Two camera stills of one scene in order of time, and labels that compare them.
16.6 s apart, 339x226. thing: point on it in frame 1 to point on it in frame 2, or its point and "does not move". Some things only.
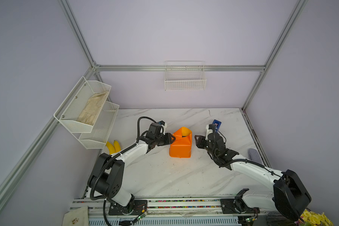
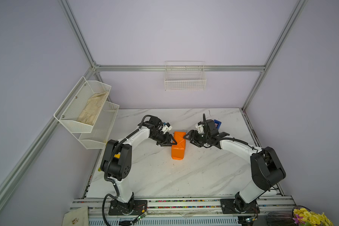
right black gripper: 199,141 to 194,139
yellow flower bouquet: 309,218 does not move
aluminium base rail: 172,212 does not move
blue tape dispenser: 217,125 does not move
